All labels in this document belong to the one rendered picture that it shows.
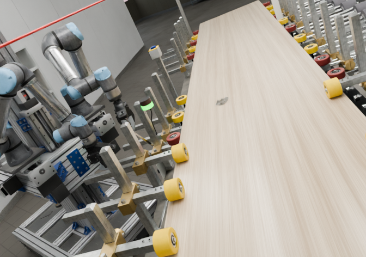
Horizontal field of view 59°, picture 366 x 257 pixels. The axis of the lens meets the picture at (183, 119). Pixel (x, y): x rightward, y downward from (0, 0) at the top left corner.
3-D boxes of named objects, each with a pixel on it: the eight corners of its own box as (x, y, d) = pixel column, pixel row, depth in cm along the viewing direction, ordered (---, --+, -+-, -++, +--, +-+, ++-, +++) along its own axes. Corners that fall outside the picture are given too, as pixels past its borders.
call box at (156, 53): (152, 61, 232) (147, 50, 229) (154, 58, 238) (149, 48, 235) (161, 57, 230) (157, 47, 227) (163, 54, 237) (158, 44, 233)
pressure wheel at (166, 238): (162, 233, 107) (164, 259, 102) (151, 227, 100) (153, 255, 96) (178, 229, 105) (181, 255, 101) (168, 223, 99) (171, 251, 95)
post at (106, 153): (152, 240, 140) (97, 151, 120) (153, 233, 143) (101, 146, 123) (159, 238, 139) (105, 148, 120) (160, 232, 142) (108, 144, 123)
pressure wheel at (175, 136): (173, 159, 172) (164, 141, 168) (175, 150, 179) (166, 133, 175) (187, 154, 170) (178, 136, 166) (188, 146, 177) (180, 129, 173)
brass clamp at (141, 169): (135, 176, 147) (130, 167, 145) (141, 159, 159) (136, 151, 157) (147, 172, 145) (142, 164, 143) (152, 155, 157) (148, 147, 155)
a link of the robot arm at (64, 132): (63, 136, 183) (81, 130, 181) (58, 146, 173) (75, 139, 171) (56, 125, 180) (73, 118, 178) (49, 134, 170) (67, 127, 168)
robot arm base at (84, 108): (69, 120, 226) (62, 107, 222) (86, 108, 235) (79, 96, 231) (80, 119, 215) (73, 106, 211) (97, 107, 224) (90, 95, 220)
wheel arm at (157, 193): (65, 225, 134) (60, 218, 132) (68, 218, 137) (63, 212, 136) (176, 194, 122) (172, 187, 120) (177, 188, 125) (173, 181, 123)
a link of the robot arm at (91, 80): (82, 77, 172) (86, 78, 162) (101, 67, 175) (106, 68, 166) (90, 89, 175) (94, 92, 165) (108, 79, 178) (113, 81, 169)
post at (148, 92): (176, 154, 208) (143, 90, 189) (176, 152, 212) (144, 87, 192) (181, 153, 208) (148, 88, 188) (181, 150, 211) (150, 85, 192)
